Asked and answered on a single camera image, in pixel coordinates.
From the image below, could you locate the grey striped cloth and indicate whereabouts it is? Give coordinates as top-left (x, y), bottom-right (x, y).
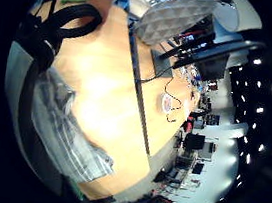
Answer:
top-left (20, 65), bottom-right (127, 189)

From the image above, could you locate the round white sticker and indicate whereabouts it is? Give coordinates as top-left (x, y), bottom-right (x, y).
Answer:
top-left (159, 92), bottom-right (175, 115)

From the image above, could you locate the black office chair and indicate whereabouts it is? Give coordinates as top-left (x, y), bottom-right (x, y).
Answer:
top-left (182, 131), bottom-right (207, 155)

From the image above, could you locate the cluttered background desk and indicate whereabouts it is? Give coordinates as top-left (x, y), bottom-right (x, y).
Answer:
top-left (151, 147), bottom-right (218, 200)

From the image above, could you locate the black computer monitor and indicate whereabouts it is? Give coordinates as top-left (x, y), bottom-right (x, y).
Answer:
top-left (171, 30), bottom-right (269, 90)

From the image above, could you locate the white round chair back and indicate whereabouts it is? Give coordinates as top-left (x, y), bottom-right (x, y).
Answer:
top-left (210, 0), bottom-right (244, 34)

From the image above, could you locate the thin black cable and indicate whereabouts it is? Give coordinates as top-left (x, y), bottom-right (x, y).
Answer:
top-left (130, 60), bottom-right (189, 126)

